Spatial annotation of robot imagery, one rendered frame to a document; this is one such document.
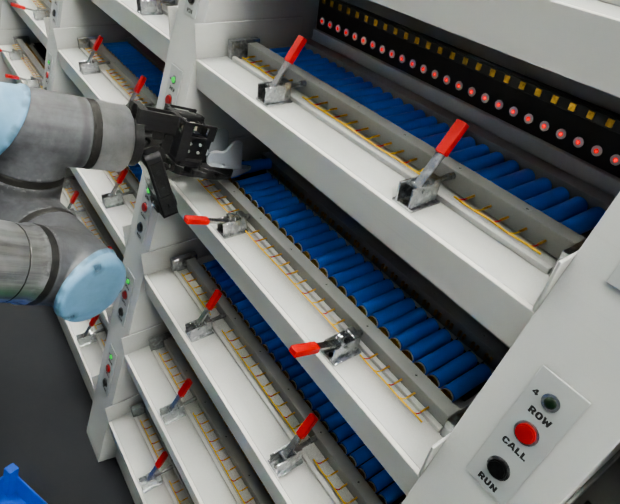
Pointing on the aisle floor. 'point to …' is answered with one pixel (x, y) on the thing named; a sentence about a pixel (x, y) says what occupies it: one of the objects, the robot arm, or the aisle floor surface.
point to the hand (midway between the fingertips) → (239, 167)
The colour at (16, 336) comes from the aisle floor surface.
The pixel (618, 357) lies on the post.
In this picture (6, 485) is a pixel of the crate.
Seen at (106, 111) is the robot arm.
